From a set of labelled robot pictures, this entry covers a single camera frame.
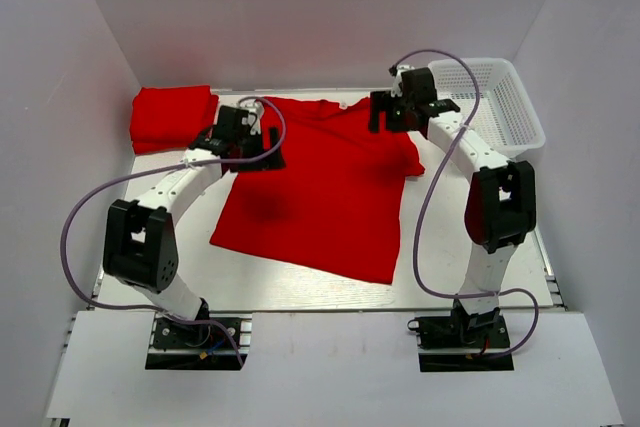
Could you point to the white plastic basket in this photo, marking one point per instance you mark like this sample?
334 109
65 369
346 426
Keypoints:
506 118

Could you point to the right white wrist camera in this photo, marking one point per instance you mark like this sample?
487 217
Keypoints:
396 72

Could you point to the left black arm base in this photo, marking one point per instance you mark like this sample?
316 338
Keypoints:
177 347

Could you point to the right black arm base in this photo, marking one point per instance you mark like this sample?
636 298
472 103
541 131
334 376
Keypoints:
445 346

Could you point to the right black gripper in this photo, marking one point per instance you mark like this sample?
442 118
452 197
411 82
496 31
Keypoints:
378 103

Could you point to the folded red t shirt stack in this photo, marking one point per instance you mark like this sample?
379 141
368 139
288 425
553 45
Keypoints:
165 119

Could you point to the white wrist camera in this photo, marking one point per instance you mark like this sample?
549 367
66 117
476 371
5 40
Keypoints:
396 72
252 111

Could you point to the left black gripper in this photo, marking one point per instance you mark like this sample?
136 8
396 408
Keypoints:
272 161

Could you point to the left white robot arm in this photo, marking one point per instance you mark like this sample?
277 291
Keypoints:
140 248

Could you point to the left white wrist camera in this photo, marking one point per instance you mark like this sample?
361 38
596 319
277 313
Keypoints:
252 111

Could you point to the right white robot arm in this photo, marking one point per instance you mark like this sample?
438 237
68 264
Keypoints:
500 210

